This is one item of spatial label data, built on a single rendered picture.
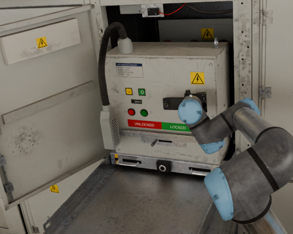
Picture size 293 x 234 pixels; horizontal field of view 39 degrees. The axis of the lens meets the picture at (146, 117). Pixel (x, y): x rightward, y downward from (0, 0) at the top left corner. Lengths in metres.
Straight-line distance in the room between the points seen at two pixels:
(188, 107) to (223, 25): 1.11
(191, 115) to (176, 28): 1.18
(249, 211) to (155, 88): 0.85
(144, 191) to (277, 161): 0.91
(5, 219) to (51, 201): 0.47
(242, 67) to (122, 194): 0.72
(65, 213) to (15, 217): 1.18
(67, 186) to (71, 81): 0.75
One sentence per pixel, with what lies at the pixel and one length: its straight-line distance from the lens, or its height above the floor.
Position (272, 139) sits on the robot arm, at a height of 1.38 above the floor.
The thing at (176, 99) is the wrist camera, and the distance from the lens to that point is 1.49.
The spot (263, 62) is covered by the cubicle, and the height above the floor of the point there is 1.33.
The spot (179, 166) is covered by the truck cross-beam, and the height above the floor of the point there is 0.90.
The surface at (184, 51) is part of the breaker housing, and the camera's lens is 1.68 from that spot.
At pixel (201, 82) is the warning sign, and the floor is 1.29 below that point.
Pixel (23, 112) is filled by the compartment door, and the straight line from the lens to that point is 1.77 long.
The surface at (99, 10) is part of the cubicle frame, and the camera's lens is 1.88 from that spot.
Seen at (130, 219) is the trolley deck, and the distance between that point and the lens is 1.63.
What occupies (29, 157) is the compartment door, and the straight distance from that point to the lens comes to 1.86.
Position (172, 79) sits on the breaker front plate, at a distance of 1.65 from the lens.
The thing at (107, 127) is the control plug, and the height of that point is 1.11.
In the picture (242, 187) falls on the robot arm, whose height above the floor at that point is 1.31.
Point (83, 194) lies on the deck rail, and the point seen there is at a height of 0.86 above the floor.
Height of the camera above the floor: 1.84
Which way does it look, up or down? 24 degrees down
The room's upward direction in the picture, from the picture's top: 7 degrees counter-clockwise
